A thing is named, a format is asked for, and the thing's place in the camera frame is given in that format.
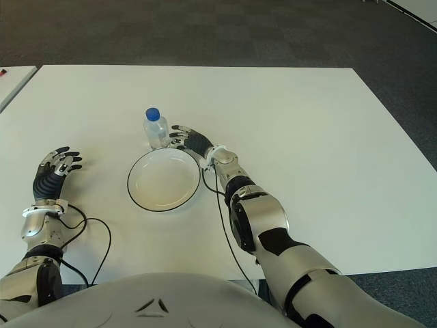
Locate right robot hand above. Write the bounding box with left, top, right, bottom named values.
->
left=169, top=124, right=215, bottom=160

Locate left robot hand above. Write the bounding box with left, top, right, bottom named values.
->
left=32, top=146, right=84, bottom=203

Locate clear water bottle blue cap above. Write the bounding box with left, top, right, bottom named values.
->
left=142, top=107, right=171, bottom=150

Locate white plate black rim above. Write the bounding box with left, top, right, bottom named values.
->
left=127, top=147, right=201, bottom=213

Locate white side table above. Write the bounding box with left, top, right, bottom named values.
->
left=0, top=65, right=38, bottom=113

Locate grey robot torso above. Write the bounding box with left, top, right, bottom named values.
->
left=0, top=272, right=298, bottom=328

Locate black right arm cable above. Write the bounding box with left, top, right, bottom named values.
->
left=201, top=163, right=259, bottom=297

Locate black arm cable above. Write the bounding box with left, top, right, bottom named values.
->
left=201, top=163, right=259, bottom=297
left=56, top=204, right=113, bottom=288

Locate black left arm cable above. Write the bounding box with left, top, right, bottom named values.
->
left=56, top=204, right=113, bottom=288

